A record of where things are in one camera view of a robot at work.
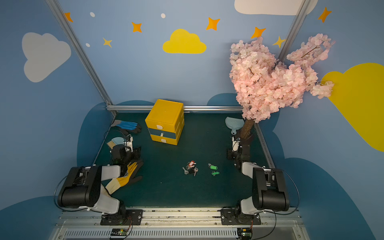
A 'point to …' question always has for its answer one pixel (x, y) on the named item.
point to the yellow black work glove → (129, 178)
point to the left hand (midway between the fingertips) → (137, 145)
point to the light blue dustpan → (234, 124)
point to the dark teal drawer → (162, 133)
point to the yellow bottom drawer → (164, 139)
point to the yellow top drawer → (161, 126)
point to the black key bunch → (191, 170)
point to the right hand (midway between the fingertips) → (232, 147)
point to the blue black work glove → (127, 127)
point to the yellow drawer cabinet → (165, 121)
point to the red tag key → (191, 164)
